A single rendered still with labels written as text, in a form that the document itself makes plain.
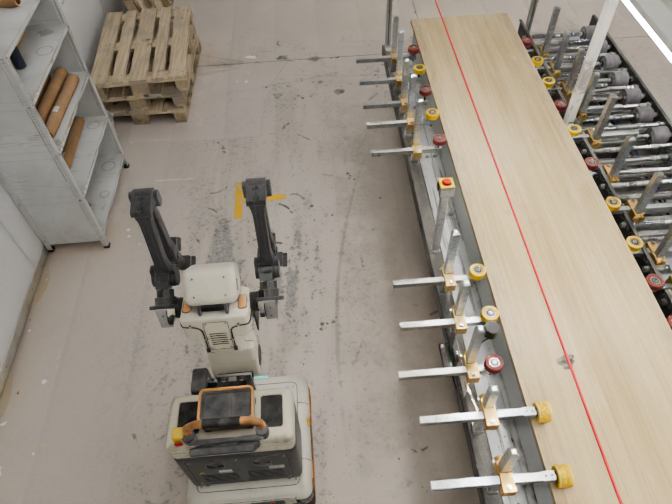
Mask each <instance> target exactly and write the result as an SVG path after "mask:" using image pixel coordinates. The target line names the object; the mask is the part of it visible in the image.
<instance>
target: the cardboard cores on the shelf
mask: <svg viewBox="0 0 672 504"><path fill-rule="evenodd" d="M24 36H25V30H24V32H23V34H22V36H21V37H20V39H19V41H18V43H17V47H19V45H20V43H21V41H22V39H23V38H24ZM78 83H79V77H78V76H77V75H76V74H73V73H70V74H68V72H67V70H66V69H64V68H62V67H58V68H56V70H55V72H54V74H53V76H52V77H51V75H50V74H48V76H47V78H46V81H45V83H44V85H43V87H42V90H41V92H40V94H39V97H38V99H37V101H36V104H35V107H36V109H37V111H38V113H39V115H40V116H41V118H42V120H43V122H44V124H45V126H46V127H47V129H48V131H49V133H50V135H51V137H52V138H53V139H54V137H55V135H56V132H57V130H58V128H59V126H60V123H61V121H62V119H63V117H64V114H65V112H66V110H67V108H68V105H69V103H70V101H71V98H72V96H73V94H74V92H75V89H76V87H77V85H78ZM63 84H64V85H63ZM62 86H63V87H62ZM84 122H85V121H84V119H83V118H82V117H79V116H76V117H74V120H73V123H72V125H71V128H70V131H69V134H68V137H67V140H66V143H65V146H64V149H63V153H62V157H63V158H64V160H65V162H66V164H67V166H68V168H69V169H71V165H72V162H73V159H74V155H75V152H76V149H77V145H78V142H79V139H80V135H81V132H82V129H83V126H84Z"/></svg>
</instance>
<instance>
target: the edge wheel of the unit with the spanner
mask: <svg viewBox="0 0 672 504"><path fill-rule="evenodd" d="M503 366H504V362H503V359H502V358H501V357H500V356H498V355H496V354H490V355H488V356H487V357H486V359H485V361H484V367H485V369H486V370H487V371H488V372H489V373H492V374H497V373H499V372H501V370H502V368H503Z"/></svg>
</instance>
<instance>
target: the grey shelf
mask: <svg viewBox="0 0 672 504"><path fill-rule="evenodd" d="M52 1H53V2H52ZM55 1H56V2H55ZM53 3H54V5H55V7H54V5H53ZM56 4H57V5H56ZM55 8H56V9H55ZM56 10H57V12H58V14H57V12H56ZM59 10H60V11H59ZM60 13H61V14H60ZM58 15H59V16H58ZM59 17H60V18H59ZM60 19H61V21H62V23H61V21H60ZM63 19H64V20H63ZM64 22H65V23H64ZM24 30H25V36H24V38H23V39H22V41H21V43H20V45H19V47H18V49H19V51H20V53H21V55H22V57H23V59H24V61H25V63H26V64H27V66H26V67H25V68H24V69H21V70H18V69H16V68H15V66H14V64H13V63H12V61H10V60H9V58H10V56H11V54H12V52H13V50H14V49H15V47H16V45H17V43H18V41H19V39H20V37H21V36H22V34H23V32H24ZM66 33H67V34H66ZM69 33H70V34H69ZM67 35H68V37H69V39H68V37H67ZM70 36H71V37H70ZM69 40H70V41H69ZM70 42H71V43H70ZM71 44H72V46H73V48H72V46H71ZM75 47H76V48H75ZM73 49H74V50H73ZM74 51H75V52H74ZM75 53H76V55H75ZM76 56H77V57H76ZM77 58H78V59H77ZM78 60H79V62H80V64H79V62H78ZM3 63H4V64H3ZM0 64H1V65H0V182H1V183H2V184H3V186H4V187H5V189H6V190H7V192H8V193H9V194H10V196H11V197H12V199H13V200H14V202H15V203H16V205H17V206H18V207H19V209H20V210H21V212H22V213H23V215H24V216H25V218H26V219H27V220H28V222H29V223H30V225H31V226H32V228H33V229H34V231H35V232H36V233H37V235H38V236H39V238H40V239H41V241H42V242H43V244H44V245H45V246H46V248H47V249H48V252H54V251H55V247H54V246H50V245H53V244H67V243H81V242H94V241H101V243H102V244H103V247H104V248H110V245H111V244H110V242H109V241H108V239H107V237H106V235H105V231H106V226H107V218H108V214H109V211H110V208H111V206H112V203H113V200H114V196H115V192H116V188H117V185H118V181H119V177H120V173H121V169H122V165H123V163H124V168H129V166H130V164H129V163H128V161H127V159H126V157H125V154H124V152H123V150H122V147H121V145H120V143H119V140H118V138H117V136H116V133H115V131H114V129H113V126H112V124H111V122H110V119H109V117H108V115H107V113H106V110H105V108H104V106H103V103H102V101H101V99H100V96H99V94H98V92H97V89H96V87H95V85H94V82H93V80H92V78H91V75H90V73H89V71H88V68H87V66H86V64H85V61H84V59H83V57H82V54H81V52H80V50H79V47H78V45H77V43H76V41H75V38H74V36H73V34H72V31H71V29H70V27H69V24H68V22H67V20H66V17H65V15H64V13H63V10H62V8H61V6H60V3H59V1H58V0H21V6H18V7H3V8H0ZM80 65H81V66H80ZM83 65H84V66H83ZM1 66H2V67H3V69H4V70H3V69H2V67H1ZM5 66H6V67H5ZM58 67H62V68H64V69H66V70H67V72H68V74H70V73H73V74H76V75H77V76H78V77H79V83H78V85H77V87H76V89H75V92H74V94H73V96H72V98H71V101H70V103H69V105H68V108H67V110H66V112H65V114H64V117H63V119H62V121H61V123H60V126H59V128H58V130H57V132H56V135H55V137H54V139H53V138H52V137H51V135H50V133H49V131H48V129H47V127H46V126H45V124H44V122H43V120H42V118H41V116H40V115H39V113H38V111H37V109H36V107H35V104H36V101H37V99H38V97H39V94H40V92H41V90H42V87H43V85H44V83H45V81H46V78H47V76H48V74H50V75H51V77H52V76H53V74H54V72H55V70H56V68H58ZM81 67H82V68H81ZM84 68H85V69H84ZM82 69H83V71H84V72H83V71H82ZM85 70H86V71H85ZM87 81H88V82H87ZM88 83H89V84H88ZM89 85H90V87H91V89H90V87H89ZM91 90H92V91H91ZM92 92H93V93H92ZM93 94H94V96H93ZM94 97H95V98H94ZM95 99H96V100H95ZM96 101H97V102H96ZM97 103H98V105H97ZM98 106H99V107H98ZM99 108H100V109H99ZM26 110H27V111H26ZM100 110H101V112H102V114H101V112H100ZM27 112H28V113H29V115H30V116H29V115H28V113H27ZM31 113H32V114H31ZM37 114H38V115H37ZM104 114H105V115H104ZM33 116H34V117H33ZM76 116H79V117H82V118H83V119H84V121H85V122H84V126H83V129H82V132H81V135H80V139H79V142H78V145H77V149H76V152H75V155H74V159H73V162H72V165H71V169H69V168H68V166H67V164H66V162H65V160H64V158H63V157H62V153H63V149H64V146H65V143H66V140H67V137H68V134H69V131H70V128H71V125H72V123H73V120H74V117H76ZM30 117H31V118H30ZM31 119H32V120H33V122H34V123H33V122H32V120H31ZM35 119H36V120H35ZM36 122H37V123H36ZM34 124H35V125H34ZM35 126H36V127H35ZM107 126H108V127H107ZM36 128H37V129H38V131H39V132H38V131H37V129H36ZM108 128H109V130H108ZM41 130H42V131H41ZM109 131H110V132H109ZM39 133H40V134H39ZM110 133H111V134H110ZM111 135H112V137H111ZM49 136H50V137H49ZM114 137H115V138H114ZM45 138H46V139H45ZM112 138H113V139H112ZM115 139H116V140H115ZM113 140H114V141H113ZM116 141H117V142H116ZM114 142H115V143H114ZM115 144H116V146H115ZM116 147H117V148H116ZM117 149H118V150H117ZM118 151H119V152H118ZM119 153H120V154H119ZM53 158H54V159H55V161H56V162H55V161H54V159H53ZM58 161H59V162H58ZM56 163H57V164H56ZM61 166H62V167H61ZM58 167H59V168H60V169H59V168H58ZM60 170H61V171H60ZM61 172H62V173H61ZM65 173H66V174H65ZM62 174H63V175H64V176H63V175H62ZM64 177H65V178H64ZM65 179H66V180H65ZM66 181H67V182H66ZM16 195H17V196H18V197H17V196H16ZM99 239H100V240H99ZM48 242H49V243H48Z"/></svg>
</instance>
